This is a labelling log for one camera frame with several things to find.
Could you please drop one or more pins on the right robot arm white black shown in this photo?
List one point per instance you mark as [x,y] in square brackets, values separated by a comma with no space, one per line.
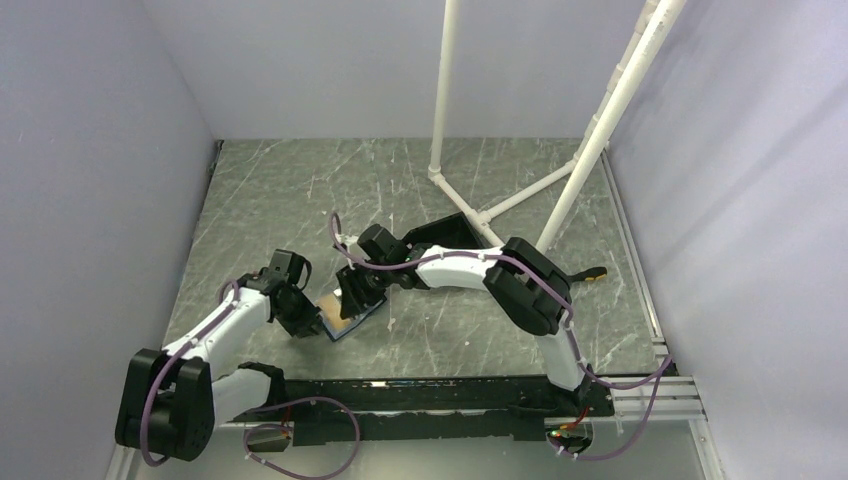
[533,292]

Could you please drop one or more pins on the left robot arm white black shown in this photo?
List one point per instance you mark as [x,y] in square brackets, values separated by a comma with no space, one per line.
[199,351]

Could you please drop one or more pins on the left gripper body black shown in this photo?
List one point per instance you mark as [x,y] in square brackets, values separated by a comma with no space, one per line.
[301,314]

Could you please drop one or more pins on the orange black screwdriver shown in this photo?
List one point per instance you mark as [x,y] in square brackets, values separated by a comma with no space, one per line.
[588,275]

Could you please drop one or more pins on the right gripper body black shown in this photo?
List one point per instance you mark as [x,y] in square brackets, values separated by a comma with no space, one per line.
[379,275]

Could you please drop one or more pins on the black card storage box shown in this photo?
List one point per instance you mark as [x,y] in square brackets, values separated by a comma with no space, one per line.
[454,231]

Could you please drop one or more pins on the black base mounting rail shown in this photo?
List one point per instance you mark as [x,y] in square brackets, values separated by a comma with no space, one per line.
[520,407]

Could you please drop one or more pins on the white pvc pipe frame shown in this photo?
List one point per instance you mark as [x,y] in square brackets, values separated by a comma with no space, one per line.
[559,69]

